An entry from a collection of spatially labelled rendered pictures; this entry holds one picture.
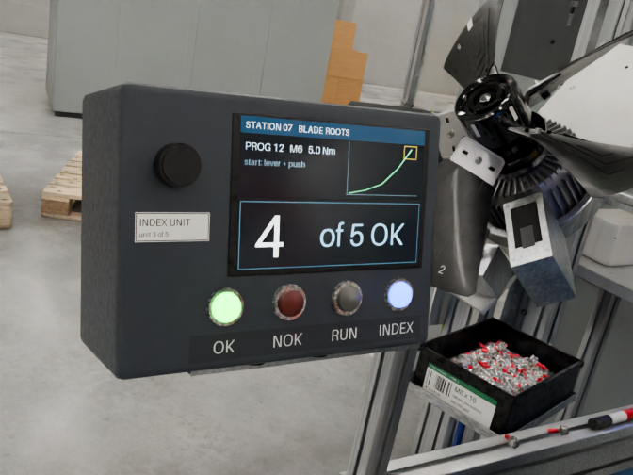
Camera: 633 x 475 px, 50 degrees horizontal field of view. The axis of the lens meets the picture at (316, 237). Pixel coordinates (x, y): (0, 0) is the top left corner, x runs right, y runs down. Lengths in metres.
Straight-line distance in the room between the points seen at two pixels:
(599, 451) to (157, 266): 0.73
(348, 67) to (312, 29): 2.48
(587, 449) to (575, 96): 0.87
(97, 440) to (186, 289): 1.77
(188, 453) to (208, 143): 1.78
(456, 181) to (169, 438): 1.35
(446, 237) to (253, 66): 5.77
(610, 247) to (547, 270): 0.57
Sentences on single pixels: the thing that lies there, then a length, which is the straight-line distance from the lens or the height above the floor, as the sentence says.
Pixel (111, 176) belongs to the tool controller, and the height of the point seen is 1.19.
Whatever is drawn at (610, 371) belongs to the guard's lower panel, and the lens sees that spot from 2.06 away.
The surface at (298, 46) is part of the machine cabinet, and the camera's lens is 6.99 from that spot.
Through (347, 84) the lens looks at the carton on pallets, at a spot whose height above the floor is 0.43.
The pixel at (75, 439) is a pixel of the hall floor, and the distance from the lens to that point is 2.22.
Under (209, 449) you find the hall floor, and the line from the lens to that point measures 2.20.
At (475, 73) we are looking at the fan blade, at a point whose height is 1.25.
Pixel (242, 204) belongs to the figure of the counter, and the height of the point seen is 1.18.
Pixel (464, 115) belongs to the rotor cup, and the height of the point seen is 1.19.
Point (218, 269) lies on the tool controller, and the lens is 0.46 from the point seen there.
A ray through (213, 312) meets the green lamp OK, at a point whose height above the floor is 1.11.
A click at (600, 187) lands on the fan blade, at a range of 1.04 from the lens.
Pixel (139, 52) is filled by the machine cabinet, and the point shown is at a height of 0.66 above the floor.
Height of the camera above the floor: 1.32
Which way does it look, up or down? 18 degrees down
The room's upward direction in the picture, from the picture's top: 11 degrees clockwise
